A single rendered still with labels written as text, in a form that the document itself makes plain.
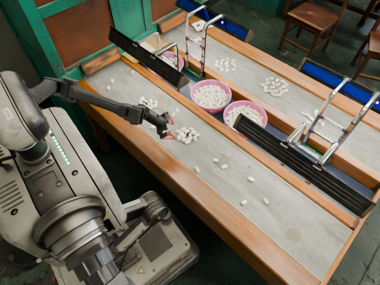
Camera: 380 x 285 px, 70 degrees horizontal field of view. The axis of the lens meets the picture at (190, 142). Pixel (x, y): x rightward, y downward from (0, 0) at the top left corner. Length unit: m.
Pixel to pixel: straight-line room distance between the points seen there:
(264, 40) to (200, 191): 2.69
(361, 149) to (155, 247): 1.29
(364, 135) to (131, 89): 1.48
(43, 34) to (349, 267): 2.44
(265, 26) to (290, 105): 2.26
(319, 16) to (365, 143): 1.91
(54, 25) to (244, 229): 1.51
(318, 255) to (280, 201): 0.29
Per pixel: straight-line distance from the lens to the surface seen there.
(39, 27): 1.80
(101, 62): 2.02
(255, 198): 1.44
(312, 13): 3.50
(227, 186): 1.45
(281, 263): 1.35
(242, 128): 1.24
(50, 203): 0.70
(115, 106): 1.30
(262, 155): 1.55
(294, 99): 1.93
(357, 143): 1.86
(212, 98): 1.81
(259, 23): 4.06
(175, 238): 1.61
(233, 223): 1.35
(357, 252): 2.41
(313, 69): 1.62
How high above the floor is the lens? 2.02
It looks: 55 degrees down
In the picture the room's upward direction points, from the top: 1 degrees clockwise
